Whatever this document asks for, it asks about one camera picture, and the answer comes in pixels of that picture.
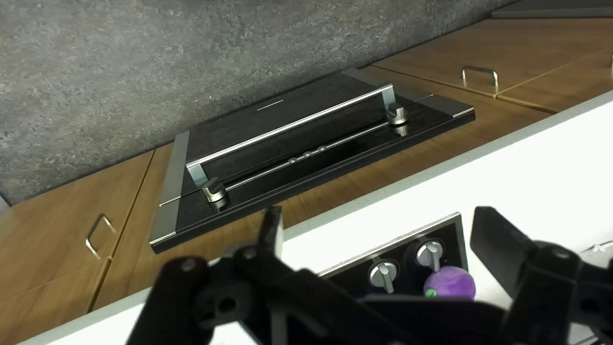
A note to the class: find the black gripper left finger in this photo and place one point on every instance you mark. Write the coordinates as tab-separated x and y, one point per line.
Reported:
192	299

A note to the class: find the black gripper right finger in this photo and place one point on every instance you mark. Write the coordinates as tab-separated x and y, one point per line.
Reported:
543	279

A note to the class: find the purple round toy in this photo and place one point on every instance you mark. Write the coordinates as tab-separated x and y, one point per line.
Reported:
451	281

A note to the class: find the silver stove knob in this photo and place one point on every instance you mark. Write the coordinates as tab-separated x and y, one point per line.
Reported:
384	276
430	253

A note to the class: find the black stove knob panel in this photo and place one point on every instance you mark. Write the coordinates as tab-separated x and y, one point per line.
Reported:
405	254

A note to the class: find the wooden cabinet door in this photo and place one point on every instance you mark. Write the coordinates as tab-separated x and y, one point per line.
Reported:
45	254
447	49

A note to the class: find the black toy oven door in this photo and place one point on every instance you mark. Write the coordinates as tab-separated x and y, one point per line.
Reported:
255	120

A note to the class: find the wooden oven surround panel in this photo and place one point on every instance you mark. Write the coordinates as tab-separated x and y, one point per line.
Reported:
384	172

